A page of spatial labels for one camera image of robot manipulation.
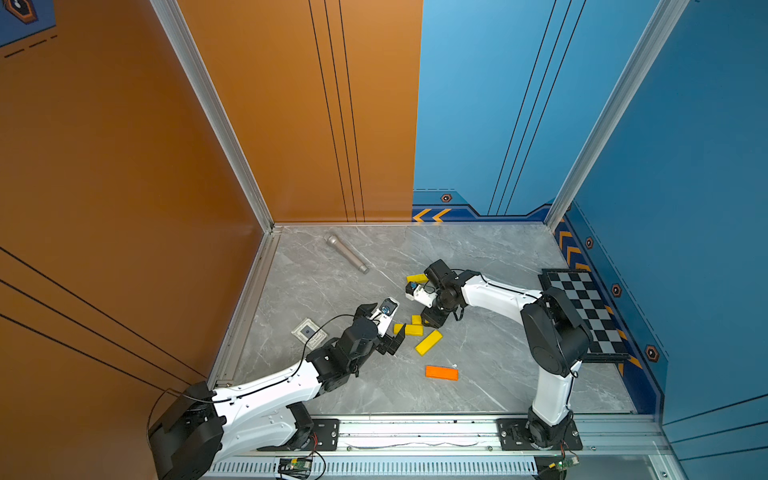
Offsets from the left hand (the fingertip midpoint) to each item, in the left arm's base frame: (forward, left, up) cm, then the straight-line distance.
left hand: (391, 311), depth 81 cm
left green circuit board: (-33, +23, -16) cm, 44 cm away
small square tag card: (+1, +26, -13) cm, 29 cm away
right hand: (+5, -12, -12) cm, 18 cm away
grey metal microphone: (+35, +22, -11) cm, 43 cm away
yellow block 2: (-3, -11, -13) cm, 18 cm away
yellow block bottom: (0, -6, -12) cm, 13 cm away
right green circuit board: (-33, -41, -13) cm, 54 cm away
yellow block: (+3, -8, -10) cm, 13 cm away
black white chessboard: (-4, -62, -10) cm, 63 cm away
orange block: (-12, -15, -13) cm, 23 cm away
